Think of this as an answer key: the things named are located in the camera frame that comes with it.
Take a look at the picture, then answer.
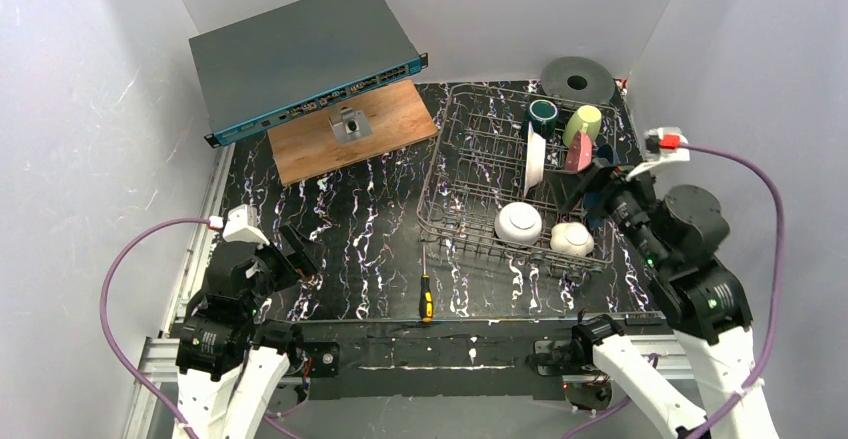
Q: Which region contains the pink dotted scalloped plate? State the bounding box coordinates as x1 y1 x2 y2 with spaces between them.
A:
563 131 593 174

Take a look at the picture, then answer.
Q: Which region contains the blue shell shaped plate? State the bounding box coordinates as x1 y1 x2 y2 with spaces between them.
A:
583 144 620 229

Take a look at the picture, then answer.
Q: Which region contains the light green mug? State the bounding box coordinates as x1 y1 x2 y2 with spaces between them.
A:
562 105 603 146

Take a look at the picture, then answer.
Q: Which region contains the white plate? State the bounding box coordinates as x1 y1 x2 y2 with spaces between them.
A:
523 123 547 197

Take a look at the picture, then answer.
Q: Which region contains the small patterned flower dish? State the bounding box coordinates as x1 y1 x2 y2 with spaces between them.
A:
550 222 595 257

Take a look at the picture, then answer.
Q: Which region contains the dark green mug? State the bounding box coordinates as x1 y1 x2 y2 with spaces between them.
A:
525 99 559 140

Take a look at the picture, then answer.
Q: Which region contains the white bowl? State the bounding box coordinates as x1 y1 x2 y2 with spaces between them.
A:
494 202 543 246

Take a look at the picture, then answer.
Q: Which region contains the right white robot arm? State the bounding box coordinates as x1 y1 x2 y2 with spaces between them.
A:
554 159 778 438

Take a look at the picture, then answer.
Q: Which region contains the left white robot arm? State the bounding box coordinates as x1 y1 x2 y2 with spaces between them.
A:
176 224 323 438

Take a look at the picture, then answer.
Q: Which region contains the grey tape roll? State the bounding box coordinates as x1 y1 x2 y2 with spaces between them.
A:
540 56 616 104

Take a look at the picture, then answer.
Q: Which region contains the wooden cutting board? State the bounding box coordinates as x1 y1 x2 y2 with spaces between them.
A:
268 80 438 185

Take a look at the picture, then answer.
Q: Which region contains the yellow black screwdriver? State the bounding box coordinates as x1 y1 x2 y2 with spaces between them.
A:
419 243 434 323

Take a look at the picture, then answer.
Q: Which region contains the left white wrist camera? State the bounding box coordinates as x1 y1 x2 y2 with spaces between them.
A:
207 204 270 246

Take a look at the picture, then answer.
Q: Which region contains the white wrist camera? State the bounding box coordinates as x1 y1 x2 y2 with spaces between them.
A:
207 204 270 246
625 127 691 181

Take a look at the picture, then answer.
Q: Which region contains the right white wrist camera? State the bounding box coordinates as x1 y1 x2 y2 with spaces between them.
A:
625 127 691 181

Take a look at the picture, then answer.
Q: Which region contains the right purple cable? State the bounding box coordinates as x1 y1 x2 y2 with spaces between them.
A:
563 143 786 439

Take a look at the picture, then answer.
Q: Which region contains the purple cable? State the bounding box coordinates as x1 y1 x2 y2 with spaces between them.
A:
563 143 786 439
99 217 306 439

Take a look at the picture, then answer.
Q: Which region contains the grey wire dish rack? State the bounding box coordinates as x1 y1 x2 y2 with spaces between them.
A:
416 81 622 272

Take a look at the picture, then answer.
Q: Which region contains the small grey metal bracket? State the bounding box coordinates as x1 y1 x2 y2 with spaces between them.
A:
329 106 373 145

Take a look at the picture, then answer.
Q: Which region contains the aluminium frame rail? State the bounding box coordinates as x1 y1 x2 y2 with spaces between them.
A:
122 147 677 439

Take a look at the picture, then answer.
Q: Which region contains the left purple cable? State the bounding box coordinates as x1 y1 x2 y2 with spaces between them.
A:
99 217 306 439

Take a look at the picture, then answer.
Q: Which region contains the grey blue network switch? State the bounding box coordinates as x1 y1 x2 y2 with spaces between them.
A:
189 0 429 148

